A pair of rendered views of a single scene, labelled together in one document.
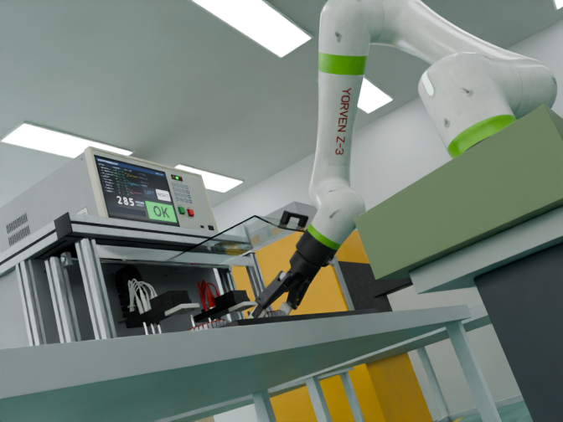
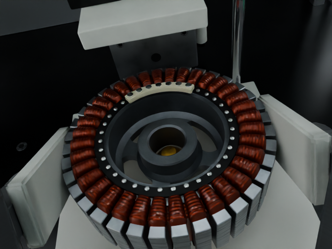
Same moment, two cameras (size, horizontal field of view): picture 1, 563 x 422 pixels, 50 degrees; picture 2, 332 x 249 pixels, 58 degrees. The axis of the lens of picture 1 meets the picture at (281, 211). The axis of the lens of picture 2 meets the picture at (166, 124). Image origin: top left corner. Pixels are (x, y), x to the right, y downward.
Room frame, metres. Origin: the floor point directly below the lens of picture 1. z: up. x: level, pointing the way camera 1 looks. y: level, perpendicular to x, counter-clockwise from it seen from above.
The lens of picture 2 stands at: (1.49, 0.03, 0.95)
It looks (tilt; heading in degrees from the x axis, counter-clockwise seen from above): 48 degrees down; 66
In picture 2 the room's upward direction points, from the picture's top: 12 degrees counter-clockwise
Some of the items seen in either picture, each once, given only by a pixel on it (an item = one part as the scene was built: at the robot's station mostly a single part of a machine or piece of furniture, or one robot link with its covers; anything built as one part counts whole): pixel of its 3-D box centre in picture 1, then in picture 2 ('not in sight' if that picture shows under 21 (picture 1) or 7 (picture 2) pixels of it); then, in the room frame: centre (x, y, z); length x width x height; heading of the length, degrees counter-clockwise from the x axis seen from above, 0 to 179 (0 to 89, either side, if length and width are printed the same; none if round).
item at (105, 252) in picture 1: (183, 257); not in sight; (1.47, 0.27, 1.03); 0.62 x 0.01 x 0.03; 153
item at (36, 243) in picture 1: (117, 265); not in sight; (1.56, 0.47, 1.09); 0.68 x 0.44 x 0.05; 153
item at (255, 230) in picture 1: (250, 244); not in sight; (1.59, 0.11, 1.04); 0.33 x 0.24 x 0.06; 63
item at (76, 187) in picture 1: (111, 224); not in sight; (1.58, 0.47, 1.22); 0.44 x 0.39 x 0.20; 153
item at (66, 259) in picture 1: (160, 264); not in sight; (1.50, 0.34, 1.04); 0.62 x 0.02 x 0.03; 153
